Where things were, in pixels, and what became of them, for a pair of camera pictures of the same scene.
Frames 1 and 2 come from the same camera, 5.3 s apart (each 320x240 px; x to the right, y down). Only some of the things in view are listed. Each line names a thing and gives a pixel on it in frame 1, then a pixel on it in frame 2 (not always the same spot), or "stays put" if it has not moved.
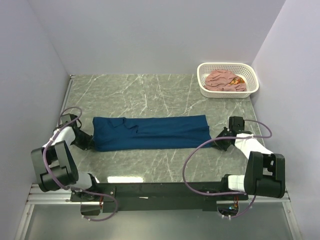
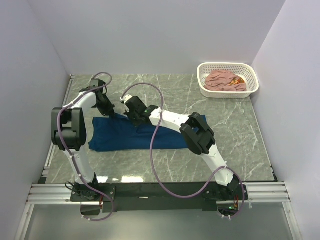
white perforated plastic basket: [221, 80] stays put
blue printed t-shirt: [141, 132] stays put
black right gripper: [220, 145] → [129, 113]
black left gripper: [86, 145] → [109, 109]
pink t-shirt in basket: [220, 80] stays put
